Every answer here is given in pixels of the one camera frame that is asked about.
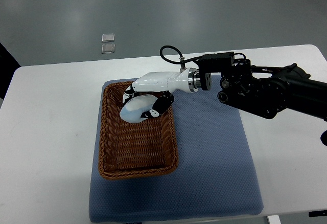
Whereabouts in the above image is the upper floor socket plate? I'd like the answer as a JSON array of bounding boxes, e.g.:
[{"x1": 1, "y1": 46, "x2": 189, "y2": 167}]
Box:
[{"x1": 101, "y1": 33, "x2": 115, "y2": 42}]

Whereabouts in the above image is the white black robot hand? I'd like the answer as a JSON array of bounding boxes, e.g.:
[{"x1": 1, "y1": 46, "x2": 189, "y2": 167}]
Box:
[{"x1": 122, "y1": 68, "x2": 198, "y2": 119}]

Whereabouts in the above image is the blue quilted mat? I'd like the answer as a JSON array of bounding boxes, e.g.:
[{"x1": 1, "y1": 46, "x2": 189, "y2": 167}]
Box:
[{"x1": 89, "y1": 84, "x2": 264, "y2": 222}]

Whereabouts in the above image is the person in black clothes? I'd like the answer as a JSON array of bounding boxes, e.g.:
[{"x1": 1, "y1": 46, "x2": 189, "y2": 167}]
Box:
[{"x1": 0, "y1": 44, "x2": 20, "y2": 99}]

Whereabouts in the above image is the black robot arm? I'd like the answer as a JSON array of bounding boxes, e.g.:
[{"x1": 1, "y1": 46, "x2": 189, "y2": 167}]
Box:
[{"x1": 194, "y1": 52, "x2": 326, "y2": 120}]

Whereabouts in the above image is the black table control panel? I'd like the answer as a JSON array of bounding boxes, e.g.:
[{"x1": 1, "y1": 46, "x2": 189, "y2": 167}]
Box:
[{"x1": 308, "y1": 210, "x2": 327, "y2": 217}]

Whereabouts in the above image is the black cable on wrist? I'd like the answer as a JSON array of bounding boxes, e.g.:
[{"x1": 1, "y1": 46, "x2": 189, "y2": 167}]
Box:
[{"x1": 159, "y1": 45, "x2": 246, "y2": 73}]

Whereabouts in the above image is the brown wicker basket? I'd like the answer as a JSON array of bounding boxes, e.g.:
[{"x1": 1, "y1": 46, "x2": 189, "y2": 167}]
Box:
[{"x1": 98, "y1": 81, "x2": 179, "y2": 180}]

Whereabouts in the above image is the light blue plush toy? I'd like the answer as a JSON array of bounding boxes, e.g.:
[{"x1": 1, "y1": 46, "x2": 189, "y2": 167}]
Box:
[{"x1": 120, "y1": 94, "x2": 157, "y2": 123}]

